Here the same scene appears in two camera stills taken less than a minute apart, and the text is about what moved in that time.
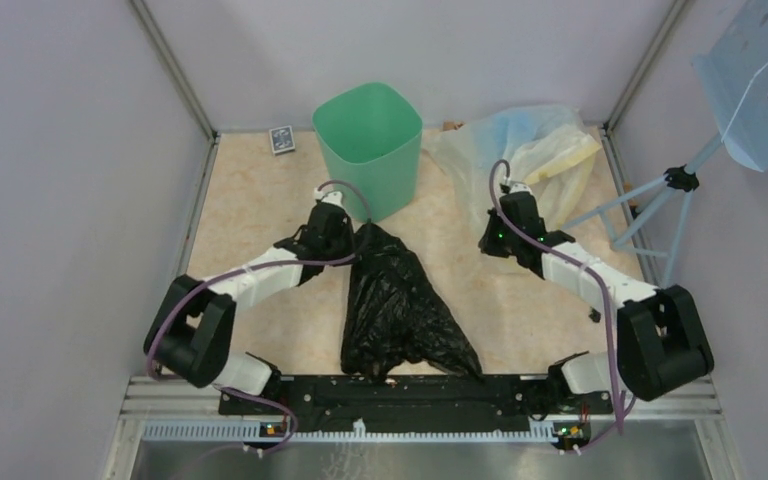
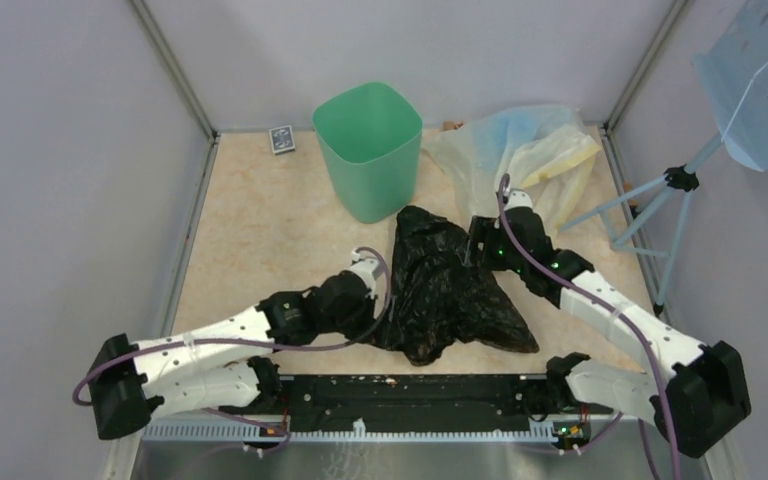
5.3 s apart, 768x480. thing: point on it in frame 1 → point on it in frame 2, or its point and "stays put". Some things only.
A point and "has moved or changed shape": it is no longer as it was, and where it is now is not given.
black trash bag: (394, 321) has moved or changed shape
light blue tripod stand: (684, 177) stays put
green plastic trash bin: (371, 134) stays put
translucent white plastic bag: (547, 151) stays put
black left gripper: (347, 230) → (368, 326)
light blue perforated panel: (755, 81) stays put
